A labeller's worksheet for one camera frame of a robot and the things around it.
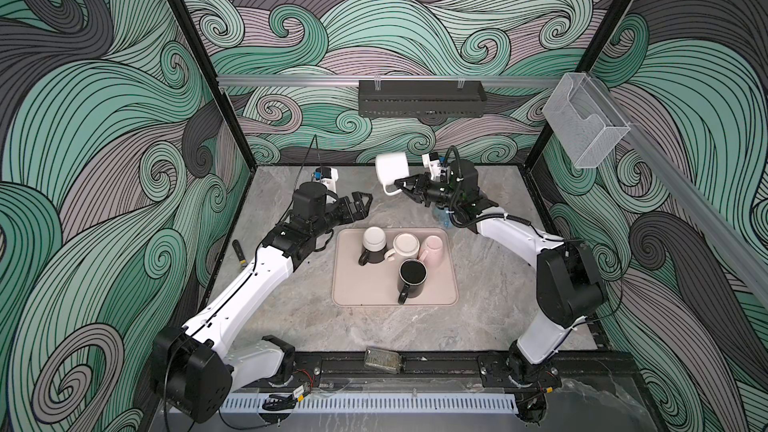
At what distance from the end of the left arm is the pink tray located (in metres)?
0.24

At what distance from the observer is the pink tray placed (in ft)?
2.81

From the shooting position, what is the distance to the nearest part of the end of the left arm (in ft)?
1.79
